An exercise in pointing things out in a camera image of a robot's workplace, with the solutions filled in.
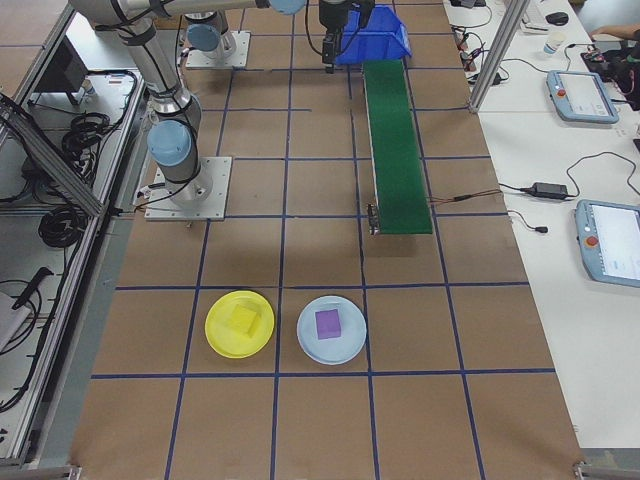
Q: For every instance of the grey teach pendant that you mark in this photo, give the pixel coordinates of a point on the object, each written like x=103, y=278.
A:
x=615, y=240
x=582, y=97

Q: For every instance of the aluminium camera post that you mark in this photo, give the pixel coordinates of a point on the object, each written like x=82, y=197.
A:
x=493, y=60

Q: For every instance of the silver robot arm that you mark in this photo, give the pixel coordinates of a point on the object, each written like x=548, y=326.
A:
x=152, y=75
x=205, y=39

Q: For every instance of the person forearm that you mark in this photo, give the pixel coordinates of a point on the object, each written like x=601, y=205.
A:
x=620, y=31

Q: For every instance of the green conveyor belt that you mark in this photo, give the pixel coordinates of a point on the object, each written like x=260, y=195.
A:
x=395, y=150

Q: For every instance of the light blue plate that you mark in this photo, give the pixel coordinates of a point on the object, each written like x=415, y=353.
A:
x=355, y=345

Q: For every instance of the white keyboard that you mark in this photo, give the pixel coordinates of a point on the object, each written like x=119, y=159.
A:
x=535, y=15

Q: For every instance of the blue plastic storage bin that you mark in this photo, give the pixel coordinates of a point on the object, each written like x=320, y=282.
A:
x=380, y=45

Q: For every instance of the white flat object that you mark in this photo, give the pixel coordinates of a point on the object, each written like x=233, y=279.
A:
x=10, y=320

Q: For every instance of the yellow plate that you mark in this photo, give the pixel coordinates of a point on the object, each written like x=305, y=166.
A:
x=220, y=340

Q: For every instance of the black computer mouse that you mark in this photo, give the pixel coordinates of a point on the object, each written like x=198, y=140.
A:
x=557, y=18

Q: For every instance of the black desk device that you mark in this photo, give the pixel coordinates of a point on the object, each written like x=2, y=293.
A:
x=467, y=3

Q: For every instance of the V-shaped metal frame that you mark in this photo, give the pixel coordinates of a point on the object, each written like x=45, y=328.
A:
x=55, y=162

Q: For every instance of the yellow foam block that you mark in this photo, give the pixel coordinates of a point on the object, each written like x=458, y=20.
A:
x=243, y=319

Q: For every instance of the purple foam block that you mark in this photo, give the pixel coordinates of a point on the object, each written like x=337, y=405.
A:
x=328, y=324

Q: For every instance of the black monitor box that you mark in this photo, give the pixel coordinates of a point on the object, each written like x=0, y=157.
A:
x=62, y=70

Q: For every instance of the black handheld tool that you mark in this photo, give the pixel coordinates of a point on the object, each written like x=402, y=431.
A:
x=30, y=290

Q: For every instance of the black laptop power brick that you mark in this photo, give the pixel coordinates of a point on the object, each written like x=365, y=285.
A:
x=550, y=190

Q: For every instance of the metal corner bracket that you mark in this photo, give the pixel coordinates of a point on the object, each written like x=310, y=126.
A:
x=65, y=472
x=581, y=467

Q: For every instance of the white side desk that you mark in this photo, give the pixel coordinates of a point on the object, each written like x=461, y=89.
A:
x=550, y=325

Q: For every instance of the white paper cup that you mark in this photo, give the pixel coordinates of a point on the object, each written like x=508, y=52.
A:
x=554, y=46

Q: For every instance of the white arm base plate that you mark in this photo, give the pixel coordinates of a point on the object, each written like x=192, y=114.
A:
x=217, y=200
x=240, y=55

